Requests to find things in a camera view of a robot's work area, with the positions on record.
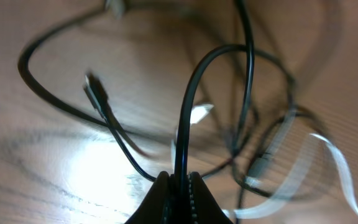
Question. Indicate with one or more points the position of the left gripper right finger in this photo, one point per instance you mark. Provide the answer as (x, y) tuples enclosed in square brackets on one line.
[(203, 207)]

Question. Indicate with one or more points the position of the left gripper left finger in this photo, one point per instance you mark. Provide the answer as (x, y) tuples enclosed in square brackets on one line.
[(155, 207)]

